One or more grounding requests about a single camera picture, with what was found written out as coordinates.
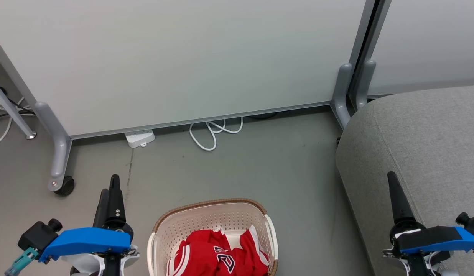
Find grey fabric sofa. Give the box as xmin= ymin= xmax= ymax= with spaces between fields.
xmin=336 ymin=85 xmax=474 ymax=276

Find grey partition foot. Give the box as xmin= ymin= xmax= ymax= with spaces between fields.
xmin=331 ymin=63 xmax=354 ymax=129
xmin=354 ymin=59 xmax=377 ymax=111
xmin=34 ymin=102 xmax=72 ymax=192

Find cream plastic laundry basket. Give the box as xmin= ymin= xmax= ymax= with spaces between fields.
xmin=147 ymin=198 xmax=279 ymax=276

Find white looped power cable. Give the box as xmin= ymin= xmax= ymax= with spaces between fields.
xmin=189 ymin=117 xmax=244 ymax=152

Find left teal cable connector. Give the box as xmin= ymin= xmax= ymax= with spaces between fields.
xmin=5 ymin=247 xmax=39 ymax=276

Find large black caster wheel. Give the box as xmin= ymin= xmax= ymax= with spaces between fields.
xmin=54 ymin=176 xmax=75 ymax=197

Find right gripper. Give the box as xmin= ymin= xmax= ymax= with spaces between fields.
xmin=383 ymin=171 xmax=452 ymax=276

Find red and white jersey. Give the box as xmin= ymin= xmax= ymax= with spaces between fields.
xmin=166 ymin=225 xmax=270 ymax=276

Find thin white floor cable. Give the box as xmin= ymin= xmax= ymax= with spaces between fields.
xmin=0 ymin=98 xmax=30 ymax=150

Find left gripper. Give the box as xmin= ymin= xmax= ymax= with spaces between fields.
xmin=64 ymin=175 xmax=140 ymax=276

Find black power cable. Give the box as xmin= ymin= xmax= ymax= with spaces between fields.
xmin=247 ymin=111 xmax=278 ymax=120

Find black floor cables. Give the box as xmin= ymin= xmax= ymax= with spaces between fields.
xmin=0 ymin=87 xmax=34 ymax=119

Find grey metal table leg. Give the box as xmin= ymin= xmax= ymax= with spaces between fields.
xmin=0 ymin=79 xmax=37 ymax=140

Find large white partition panel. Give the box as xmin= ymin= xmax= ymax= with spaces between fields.
xmin=0 ymin=0 xmax=377 ymax=139

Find narrow white partition panel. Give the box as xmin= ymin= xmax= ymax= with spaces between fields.
xmin=365 ymin=0 xmax=474 ymax=98

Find white power strip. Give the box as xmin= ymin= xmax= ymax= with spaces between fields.
xmin=124 ymin=129 xmax=156 ymax=148

